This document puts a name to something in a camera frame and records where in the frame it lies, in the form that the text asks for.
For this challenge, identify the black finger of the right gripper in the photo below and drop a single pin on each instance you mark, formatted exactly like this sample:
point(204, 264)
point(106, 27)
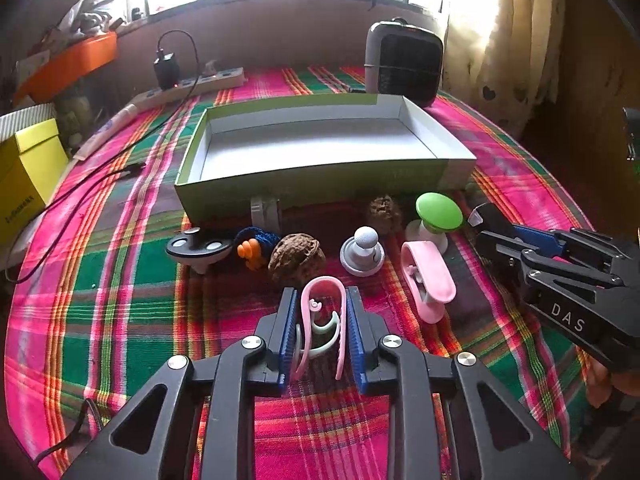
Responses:
point(502, 252)

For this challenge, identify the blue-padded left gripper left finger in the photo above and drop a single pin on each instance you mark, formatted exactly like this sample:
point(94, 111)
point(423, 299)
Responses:
point(189, 408)

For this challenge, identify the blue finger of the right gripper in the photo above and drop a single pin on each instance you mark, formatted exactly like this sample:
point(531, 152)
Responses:
point(546, 242)

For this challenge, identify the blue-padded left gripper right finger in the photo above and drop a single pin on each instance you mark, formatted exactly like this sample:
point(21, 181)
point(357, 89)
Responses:
point(454, 402)

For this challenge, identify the green top mushroom knob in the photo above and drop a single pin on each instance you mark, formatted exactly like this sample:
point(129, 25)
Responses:
point(438, 215)

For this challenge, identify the pink hair claw clip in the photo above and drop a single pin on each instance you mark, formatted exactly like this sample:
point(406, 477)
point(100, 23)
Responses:
point(322, 325)

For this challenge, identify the black oval spinner toy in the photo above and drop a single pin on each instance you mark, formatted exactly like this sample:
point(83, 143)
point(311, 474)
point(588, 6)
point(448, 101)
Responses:
point(199, 248)

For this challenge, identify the black remote control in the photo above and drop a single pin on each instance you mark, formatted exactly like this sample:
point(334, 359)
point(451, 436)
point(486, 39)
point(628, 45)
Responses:
point(488, 217)

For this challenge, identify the grey white knob stopper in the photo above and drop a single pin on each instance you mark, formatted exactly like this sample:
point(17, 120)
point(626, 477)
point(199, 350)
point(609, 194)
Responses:
point(362, 254)

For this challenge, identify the small brown pine cone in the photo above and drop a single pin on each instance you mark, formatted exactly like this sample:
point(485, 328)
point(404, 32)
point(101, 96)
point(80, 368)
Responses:
point(384, 215)

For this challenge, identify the plaid pink green bedsheet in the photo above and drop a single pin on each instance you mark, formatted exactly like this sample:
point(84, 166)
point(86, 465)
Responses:
point(108, 306)

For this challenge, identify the brown walnut shell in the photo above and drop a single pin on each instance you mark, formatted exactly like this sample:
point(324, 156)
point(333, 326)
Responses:
point(296, 260)

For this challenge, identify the green and white cardboard tray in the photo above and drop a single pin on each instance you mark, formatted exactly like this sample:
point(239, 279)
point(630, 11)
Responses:
point(305, 150)

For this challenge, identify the cream patterned curtain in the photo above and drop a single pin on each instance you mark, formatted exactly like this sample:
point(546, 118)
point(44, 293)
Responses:
point(502, 57)

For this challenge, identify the grey black space heater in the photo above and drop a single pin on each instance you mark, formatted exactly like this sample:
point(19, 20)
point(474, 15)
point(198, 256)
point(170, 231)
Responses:
point(403, 60)

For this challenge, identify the yellow cardboard box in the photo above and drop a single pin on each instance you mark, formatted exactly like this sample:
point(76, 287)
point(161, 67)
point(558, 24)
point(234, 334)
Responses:
point(32, 162)

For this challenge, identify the white power strip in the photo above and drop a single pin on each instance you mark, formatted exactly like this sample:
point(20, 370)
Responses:
point(227, 79)

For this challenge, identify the white cream tube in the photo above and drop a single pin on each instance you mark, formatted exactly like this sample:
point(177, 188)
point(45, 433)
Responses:
point(107, 131)

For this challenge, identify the white plug on strip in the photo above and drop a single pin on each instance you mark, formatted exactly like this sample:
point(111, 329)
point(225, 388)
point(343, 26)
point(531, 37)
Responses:
point(210, 68)

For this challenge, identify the black power adapter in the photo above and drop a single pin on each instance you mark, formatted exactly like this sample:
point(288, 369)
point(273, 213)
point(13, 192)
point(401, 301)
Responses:
point(166, 69)

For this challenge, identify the orange plastic bin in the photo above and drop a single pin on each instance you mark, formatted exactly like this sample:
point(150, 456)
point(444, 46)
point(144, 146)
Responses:
point(65, 69)

